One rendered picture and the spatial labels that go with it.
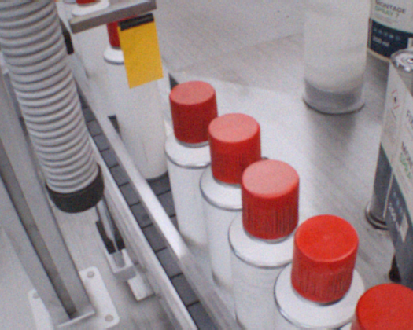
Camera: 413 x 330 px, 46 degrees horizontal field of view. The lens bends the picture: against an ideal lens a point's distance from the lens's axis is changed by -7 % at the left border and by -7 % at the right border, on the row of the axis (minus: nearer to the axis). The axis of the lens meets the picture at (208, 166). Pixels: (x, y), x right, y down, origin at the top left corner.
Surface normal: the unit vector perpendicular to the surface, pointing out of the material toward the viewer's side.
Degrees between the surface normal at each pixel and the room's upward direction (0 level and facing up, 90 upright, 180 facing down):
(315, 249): 2
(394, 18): 90
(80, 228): 0
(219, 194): 42
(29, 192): 90
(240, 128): 3
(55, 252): 90
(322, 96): 90
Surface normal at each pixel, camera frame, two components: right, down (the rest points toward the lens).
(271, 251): -0.07, -0.14
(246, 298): -0.61, 0.55
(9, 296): -0.09, -0.76
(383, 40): -0.77, 0.47
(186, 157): -0.33, -0.10
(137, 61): 0.44, 0.55
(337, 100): -0.11, 0.65
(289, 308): -0.62, -0.22
